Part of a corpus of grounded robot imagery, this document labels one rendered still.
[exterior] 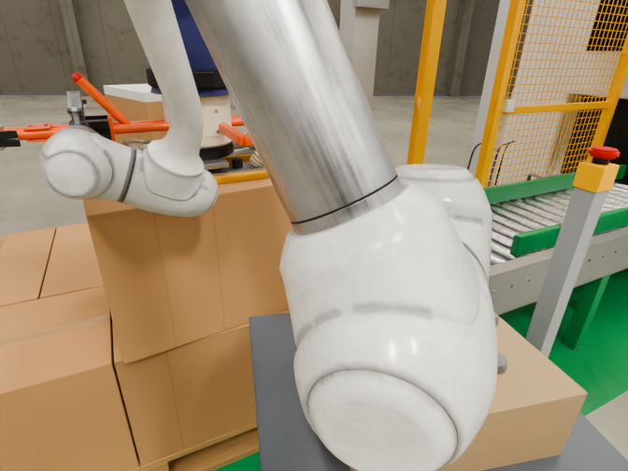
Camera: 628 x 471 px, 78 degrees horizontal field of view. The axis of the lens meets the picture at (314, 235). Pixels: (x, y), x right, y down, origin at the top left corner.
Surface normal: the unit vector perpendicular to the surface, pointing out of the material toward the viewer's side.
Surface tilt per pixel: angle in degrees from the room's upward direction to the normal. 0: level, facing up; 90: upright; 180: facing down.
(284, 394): 0
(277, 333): 0
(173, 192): 103
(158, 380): 90
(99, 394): 90
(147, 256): 90
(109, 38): 90
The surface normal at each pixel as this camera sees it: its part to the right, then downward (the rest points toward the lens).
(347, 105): 0.52, -0.05
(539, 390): -0.04, -0.93
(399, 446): -0.32, 0.45
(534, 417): 0.20, 0.42
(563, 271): -0.90, 0.17
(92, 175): 0.52, 0.37
